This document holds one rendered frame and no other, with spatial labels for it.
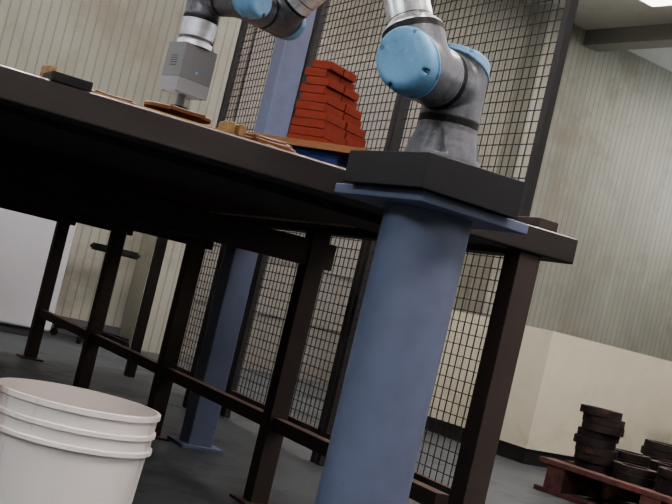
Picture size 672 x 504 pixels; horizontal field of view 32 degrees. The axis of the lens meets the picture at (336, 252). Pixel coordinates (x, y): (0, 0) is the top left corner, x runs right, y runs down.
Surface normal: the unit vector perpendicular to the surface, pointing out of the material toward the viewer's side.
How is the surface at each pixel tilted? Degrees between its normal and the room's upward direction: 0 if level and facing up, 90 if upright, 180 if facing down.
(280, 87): 90
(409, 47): 98
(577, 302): 90
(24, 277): 90
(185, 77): 90
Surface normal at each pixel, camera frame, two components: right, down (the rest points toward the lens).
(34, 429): -0.24, -0.05
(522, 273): 0.46, 0.07
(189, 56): 0.69, 0.13
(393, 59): -0.54, -0.02
